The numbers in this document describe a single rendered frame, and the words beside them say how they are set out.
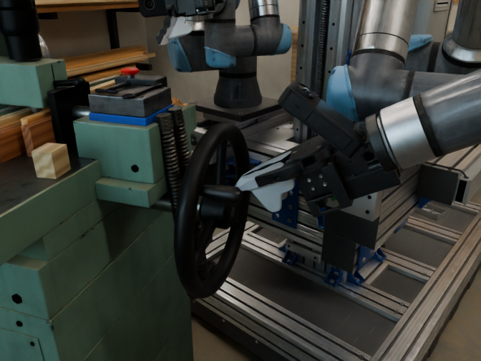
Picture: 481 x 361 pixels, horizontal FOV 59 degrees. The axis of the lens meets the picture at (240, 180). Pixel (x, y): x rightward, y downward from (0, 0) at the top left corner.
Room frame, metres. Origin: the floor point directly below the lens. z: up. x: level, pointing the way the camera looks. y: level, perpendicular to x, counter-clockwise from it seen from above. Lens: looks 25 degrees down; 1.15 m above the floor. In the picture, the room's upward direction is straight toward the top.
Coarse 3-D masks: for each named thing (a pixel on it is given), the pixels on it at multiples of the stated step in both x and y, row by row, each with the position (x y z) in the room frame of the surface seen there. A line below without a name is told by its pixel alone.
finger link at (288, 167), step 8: (304, 160) 0.48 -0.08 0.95; (312, 160) 0.48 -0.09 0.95; (280, 168) 0.48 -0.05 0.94; (288, 168) 0.47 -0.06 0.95; (296, 168) 0.47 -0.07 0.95; (304, 168) 0.47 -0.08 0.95; (256, 176) 0.50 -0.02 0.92; (264, 176) 0.48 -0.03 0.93; (272, 176) 0.48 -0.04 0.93; (280, 176) 0.47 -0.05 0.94; (288, 176) 0.47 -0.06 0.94; (264, 184) 0.49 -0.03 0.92
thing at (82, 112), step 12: (48, 96) 0.67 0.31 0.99; (60, 96) 0.68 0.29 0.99; (72, 96) 0.71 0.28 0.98; (84, 96) 0.73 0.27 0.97; (60, 108) 0.67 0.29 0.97; (72, 108) 0.70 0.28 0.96; (84, 108) 0.70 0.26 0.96; (60, 120) 0.67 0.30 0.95; (72, 120) 0.70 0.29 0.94; (60, 132) 0.67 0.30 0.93; (72, 132) 0.69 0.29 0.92
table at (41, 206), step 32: (192, 128) 0.94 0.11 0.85; (32, 160) 0.61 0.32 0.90; (96, 160) 0.61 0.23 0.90; (0, 192) 0.50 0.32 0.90; (32, 192) 0.50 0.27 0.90; (64, 192) 0.54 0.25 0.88; (96, 192) 0.60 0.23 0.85; (128, 192) 0.58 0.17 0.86; (160, 192) 0.60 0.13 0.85; (0, 224) 0.43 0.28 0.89; (32, 224) 0.47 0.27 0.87; (0, 256) 0.42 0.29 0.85
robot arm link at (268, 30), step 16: (256, 0) 1.11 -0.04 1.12; (272, 0) 1.11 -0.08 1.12; (256, 16) 1.10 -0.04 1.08; (272, 16) 1.10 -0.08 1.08; (256, 32) 1.07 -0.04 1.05; (272, 32) 1.08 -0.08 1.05; (288, 32) 1.10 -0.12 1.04; (256, 48) 1.06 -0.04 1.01; (272, 48) 1.08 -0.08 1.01; (288, 48) 1.10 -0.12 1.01
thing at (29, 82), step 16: (0, 64) 0.70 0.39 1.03; (16, 64) 0.69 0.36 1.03; (32, 64) 0.68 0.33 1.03; (48, 64) 0.70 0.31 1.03; (64, 64) 0.74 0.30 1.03; (0, 80) 0.70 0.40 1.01; (16, 80) 0.69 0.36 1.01; (32, 80) 0.68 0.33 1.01; (48, 80) 0.70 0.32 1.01; (0, 96) 0.70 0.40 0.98; (16, 96) 0.69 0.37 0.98; (32, 96) 0.68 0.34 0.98
